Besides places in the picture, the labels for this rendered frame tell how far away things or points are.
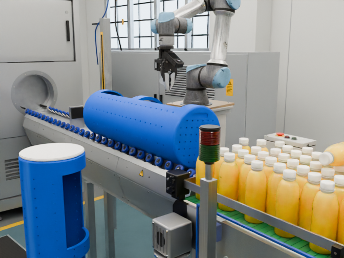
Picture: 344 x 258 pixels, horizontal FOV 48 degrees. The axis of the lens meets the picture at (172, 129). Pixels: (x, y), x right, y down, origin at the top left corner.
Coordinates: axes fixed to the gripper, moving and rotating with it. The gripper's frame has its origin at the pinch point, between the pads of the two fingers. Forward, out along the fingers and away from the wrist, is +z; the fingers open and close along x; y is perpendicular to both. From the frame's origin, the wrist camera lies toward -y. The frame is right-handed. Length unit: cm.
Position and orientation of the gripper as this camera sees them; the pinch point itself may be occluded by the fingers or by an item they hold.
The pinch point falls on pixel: (169, 88)
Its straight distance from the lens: 185.7
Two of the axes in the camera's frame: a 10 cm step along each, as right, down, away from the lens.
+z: 0.0, 9.8, 2.1
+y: -6.2, -1.6, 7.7
